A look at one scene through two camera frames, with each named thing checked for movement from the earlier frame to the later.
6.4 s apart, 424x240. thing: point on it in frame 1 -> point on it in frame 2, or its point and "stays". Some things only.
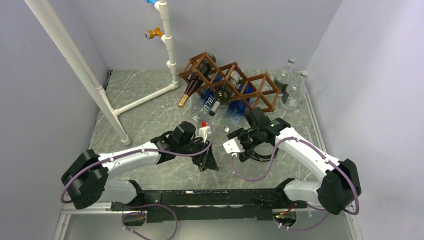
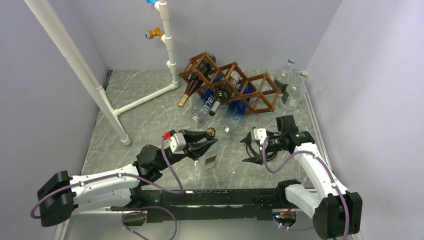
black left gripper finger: (209, 161) -> (194, 150)
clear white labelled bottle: (291, 94) stays
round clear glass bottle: (284, 76) stays
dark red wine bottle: (200, 74) stays
